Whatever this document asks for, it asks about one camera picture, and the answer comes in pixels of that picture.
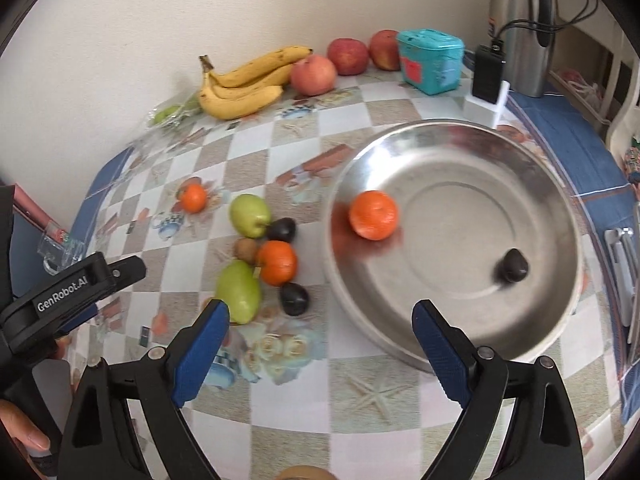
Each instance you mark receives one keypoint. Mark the yellow banana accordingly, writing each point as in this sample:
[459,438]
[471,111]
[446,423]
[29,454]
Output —
[265,62]
[255,84]
[235,102]

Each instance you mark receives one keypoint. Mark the patterned checkered tablecloth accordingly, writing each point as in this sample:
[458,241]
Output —
[300,160]

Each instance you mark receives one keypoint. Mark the clear plastic clip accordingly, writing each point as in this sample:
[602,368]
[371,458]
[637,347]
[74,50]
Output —
[62,252]

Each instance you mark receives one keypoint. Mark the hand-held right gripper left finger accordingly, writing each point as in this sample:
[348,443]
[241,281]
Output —
[200,350]

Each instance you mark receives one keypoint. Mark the brown longan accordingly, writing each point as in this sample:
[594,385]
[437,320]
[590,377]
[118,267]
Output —
[246,250]

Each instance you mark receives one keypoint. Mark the teal toy house box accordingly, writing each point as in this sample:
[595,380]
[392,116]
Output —
[431,62]

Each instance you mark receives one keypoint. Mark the dark purple plum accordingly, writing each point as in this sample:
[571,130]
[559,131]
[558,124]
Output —
[294,299]
[510,266]
[281,230]

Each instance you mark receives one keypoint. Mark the green pear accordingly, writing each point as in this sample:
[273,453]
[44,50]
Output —
[239,291]
[249,215]

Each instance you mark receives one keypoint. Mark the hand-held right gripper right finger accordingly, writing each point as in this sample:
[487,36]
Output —
[440,350]

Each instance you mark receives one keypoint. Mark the stainless steel basin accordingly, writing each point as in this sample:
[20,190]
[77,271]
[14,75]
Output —
[450,185]

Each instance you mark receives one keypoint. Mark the white wooden chair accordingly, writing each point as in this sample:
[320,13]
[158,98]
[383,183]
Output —
[620,110]

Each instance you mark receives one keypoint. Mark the stainless steel thermos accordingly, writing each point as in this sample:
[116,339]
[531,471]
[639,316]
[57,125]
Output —
[520,20]

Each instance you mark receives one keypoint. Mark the colourful patterned cloth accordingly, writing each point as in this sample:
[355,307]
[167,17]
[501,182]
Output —
[634,157]

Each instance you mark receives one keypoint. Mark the small orange mandarin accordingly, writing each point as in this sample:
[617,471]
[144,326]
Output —
[193,198]

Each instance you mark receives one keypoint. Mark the brown round object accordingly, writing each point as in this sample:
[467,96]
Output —
[305,473]

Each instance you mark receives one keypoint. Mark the small green fruit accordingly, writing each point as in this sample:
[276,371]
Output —
[162,116]

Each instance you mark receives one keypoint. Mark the red apple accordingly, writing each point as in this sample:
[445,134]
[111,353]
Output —
[313,75]
[384,50]
[348,56]

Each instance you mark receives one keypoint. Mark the pink white plastic bag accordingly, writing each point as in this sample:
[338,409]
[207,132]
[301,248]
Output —
[582,87]

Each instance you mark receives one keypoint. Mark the clear plastic bag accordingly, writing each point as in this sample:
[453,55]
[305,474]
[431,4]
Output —
[150,132]

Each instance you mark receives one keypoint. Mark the person's left hand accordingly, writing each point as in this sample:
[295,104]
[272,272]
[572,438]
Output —
[22,427]

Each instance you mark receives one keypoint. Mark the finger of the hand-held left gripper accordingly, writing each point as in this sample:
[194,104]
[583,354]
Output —
[125,272]

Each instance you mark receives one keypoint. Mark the metal tablecloth clamp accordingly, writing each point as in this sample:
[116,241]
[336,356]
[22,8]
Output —
[622,270]

